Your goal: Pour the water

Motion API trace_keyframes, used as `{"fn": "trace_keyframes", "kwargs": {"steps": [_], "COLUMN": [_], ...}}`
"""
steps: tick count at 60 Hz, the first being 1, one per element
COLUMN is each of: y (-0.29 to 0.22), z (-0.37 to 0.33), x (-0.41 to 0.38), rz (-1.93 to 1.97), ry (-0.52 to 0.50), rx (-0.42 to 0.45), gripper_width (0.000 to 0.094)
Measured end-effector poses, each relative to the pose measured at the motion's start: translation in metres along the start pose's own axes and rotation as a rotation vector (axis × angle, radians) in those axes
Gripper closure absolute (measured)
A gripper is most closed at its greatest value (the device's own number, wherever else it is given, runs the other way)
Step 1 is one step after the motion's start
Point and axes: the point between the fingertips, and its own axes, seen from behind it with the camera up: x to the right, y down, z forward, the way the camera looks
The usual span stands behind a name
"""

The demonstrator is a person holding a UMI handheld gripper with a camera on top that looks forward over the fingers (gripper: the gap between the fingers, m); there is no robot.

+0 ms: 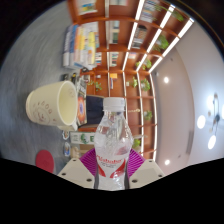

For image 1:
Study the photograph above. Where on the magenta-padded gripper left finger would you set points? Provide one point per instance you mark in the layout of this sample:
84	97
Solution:
75	173

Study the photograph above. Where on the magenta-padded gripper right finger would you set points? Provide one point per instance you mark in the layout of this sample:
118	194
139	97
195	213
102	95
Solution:
146	173

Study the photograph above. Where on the clear plastic water bottle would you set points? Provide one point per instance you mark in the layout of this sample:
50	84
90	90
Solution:
113	156

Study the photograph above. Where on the recessed ceiling spotlight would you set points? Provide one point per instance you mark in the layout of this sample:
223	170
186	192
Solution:
166	80
167	162

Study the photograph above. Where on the flat round red coaster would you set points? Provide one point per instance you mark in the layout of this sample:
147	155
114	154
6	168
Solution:
45	161

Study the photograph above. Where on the green and white carton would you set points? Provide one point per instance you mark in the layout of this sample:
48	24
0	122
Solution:
81	138

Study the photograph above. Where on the ceiling air vent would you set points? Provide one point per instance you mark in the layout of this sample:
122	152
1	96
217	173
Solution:
190	141

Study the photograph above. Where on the flat orange-covered book pile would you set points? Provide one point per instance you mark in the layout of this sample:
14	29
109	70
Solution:
81	106

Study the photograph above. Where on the dark office chair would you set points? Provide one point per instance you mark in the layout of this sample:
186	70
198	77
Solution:
95	108

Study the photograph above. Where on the cream ceramic mug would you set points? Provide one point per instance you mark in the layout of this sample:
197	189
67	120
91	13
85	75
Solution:
46	105

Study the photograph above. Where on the ceiling chandelier lamp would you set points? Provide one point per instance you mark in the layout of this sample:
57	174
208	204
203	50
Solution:
213	120

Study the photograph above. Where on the stack of colourful books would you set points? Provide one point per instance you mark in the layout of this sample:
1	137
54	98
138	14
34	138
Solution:
80	46

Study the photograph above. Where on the wooden shelf unit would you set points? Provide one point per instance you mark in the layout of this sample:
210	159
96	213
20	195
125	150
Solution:
116	43

